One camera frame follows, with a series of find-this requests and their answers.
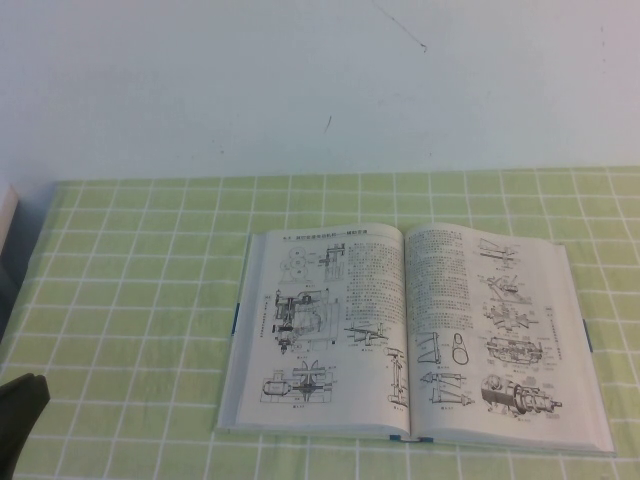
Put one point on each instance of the hardcover technical book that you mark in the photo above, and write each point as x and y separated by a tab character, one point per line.
325	300

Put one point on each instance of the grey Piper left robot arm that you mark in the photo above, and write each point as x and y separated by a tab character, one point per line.
20	425

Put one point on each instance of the green white checked tablecloth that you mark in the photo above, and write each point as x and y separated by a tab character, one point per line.
125	300

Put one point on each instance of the beige board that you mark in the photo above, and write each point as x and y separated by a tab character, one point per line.
6	215

